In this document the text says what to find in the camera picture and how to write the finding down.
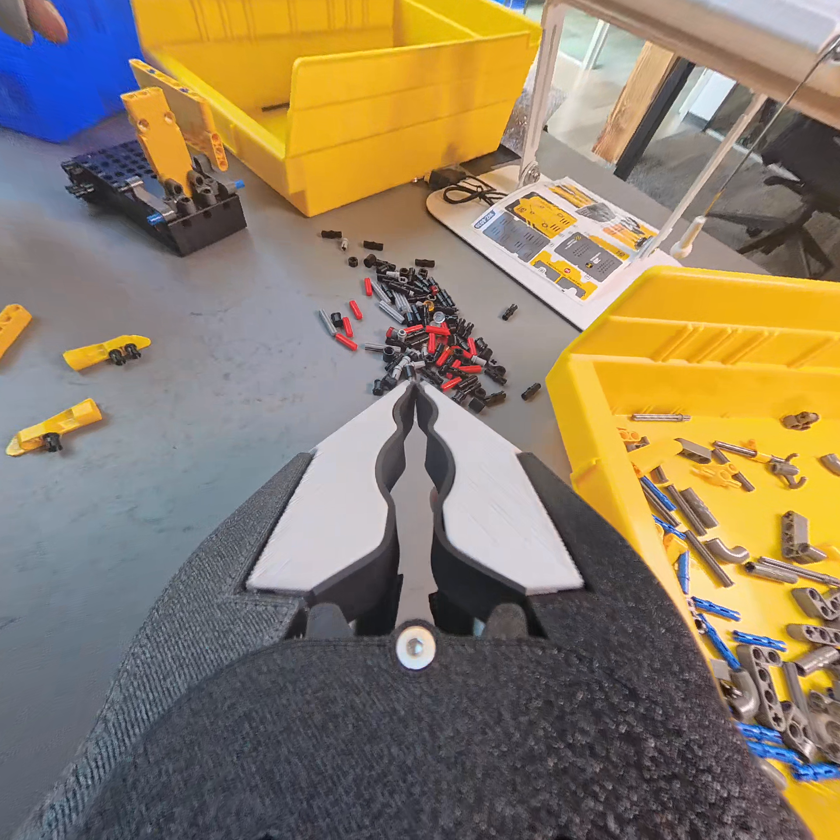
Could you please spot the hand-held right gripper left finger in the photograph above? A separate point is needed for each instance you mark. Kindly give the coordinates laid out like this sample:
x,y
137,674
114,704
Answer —
x,y
328,518

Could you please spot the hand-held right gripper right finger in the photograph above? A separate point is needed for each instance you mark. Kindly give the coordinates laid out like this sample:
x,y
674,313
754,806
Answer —
x,y
505,518

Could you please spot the pile of small lego connectors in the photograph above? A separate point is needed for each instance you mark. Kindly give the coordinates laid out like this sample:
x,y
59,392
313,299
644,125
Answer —
x,y
433,328

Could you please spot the yellow curved lego panel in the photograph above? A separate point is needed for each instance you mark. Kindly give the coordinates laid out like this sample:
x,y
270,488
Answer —
x,y
65,420
92,354

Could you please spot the black and yellow lego assembly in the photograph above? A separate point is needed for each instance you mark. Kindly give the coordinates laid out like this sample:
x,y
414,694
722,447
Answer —
x,y
197,229

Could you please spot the heap of grey blue lego parts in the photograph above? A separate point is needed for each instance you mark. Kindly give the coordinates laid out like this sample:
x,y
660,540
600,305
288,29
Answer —
x,y
761,676

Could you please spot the yellow lego beam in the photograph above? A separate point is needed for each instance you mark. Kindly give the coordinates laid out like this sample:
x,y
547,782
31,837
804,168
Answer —
x,y
13,328

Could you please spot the person's left hand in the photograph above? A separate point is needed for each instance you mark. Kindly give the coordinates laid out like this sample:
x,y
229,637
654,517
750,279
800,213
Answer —
x,y
49,21

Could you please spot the blue plastic bin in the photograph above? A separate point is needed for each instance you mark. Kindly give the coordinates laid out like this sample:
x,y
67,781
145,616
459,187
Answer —
x,y
65,85

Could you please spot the yellow plastic bin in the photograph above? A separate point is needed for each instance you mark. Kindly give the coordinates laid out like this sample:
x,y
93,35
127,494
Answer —
x,y
590,407
394,131

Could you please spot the wooden table leg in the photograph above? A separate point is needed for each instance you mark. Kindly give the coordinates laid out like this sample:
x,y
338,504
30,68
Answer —
x,y
633,105

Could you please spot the black office chair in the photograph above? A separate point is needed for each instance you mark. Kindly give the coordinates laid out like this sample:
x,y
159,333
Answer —
x,y
794,170

